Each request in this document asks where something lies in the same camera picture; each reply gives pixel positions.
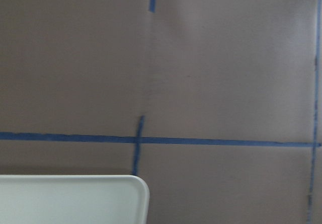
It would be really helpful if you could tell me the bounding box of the white bear print tray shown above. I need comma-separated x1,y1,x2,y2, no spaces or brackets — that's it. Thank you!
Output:
1,175,150,223

